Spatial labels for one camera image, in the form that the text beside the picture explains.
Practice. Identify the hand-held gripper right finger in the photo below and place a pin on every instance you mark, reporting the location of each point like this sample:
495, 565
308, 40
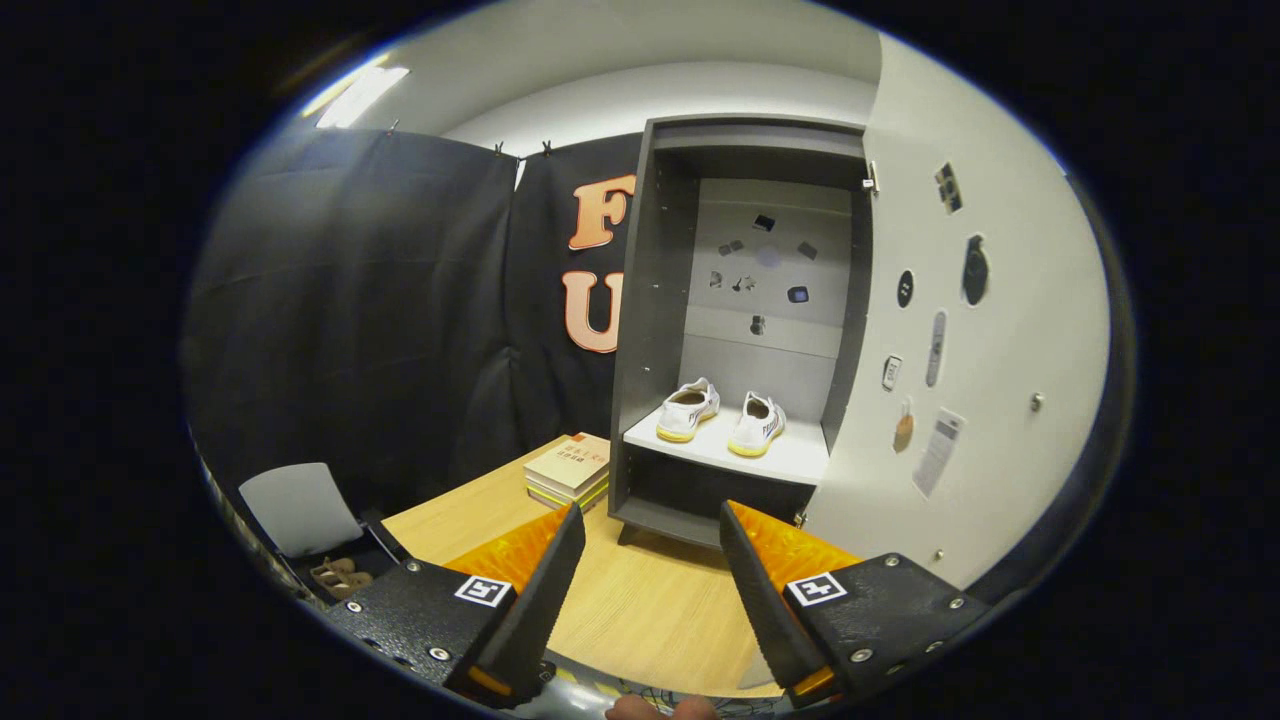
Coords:
765, 610

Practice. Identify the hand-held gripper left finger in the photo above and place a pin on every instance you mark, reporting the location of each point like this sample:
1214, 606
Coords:
540, 610

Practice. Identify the white shoe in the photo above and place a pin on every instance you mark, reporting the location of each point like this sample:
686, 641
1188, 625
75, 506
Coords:
757, 425
688, 410

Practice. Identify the dark grey shoe cabinet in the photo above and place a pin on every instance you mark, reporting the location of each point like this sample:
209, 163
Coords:
650, 330

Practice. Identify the beige shoe cabinet door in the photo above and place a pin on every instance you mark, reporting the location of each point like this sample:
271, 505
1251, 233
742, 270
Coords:
1030, 320

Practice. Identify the cabinet inner shelf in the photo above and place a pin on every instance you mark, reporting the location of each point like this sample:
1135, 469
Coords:
790, 465

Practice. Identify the metal door hinge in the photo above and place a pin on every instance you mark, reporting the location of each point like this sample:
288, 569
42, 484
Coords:
871, 180

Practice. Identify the yellow-edged book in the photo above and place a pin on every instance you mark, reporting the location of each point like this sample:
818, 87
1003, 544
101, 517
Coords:
575, 497

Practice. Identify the tan sandal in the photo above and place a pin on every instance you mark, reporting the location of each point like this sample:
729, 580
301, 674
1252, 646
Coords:
333, 568
350, 585

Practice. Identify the grey chair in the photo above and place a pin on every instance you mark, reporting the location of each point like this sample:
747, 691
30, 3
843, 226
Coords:
300, 510

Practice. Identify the black backdrop cloth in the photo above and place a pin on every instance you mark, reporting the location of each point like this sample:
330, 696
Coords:
350, 300

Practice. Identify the row of black cloth clips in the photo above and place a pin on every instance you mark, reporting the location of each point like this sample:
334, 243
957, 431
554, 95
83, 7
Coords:
547, 148

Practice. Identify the ceiling light strip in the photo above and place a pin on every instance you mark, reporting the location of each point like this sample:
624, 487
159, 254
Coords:
360, 97

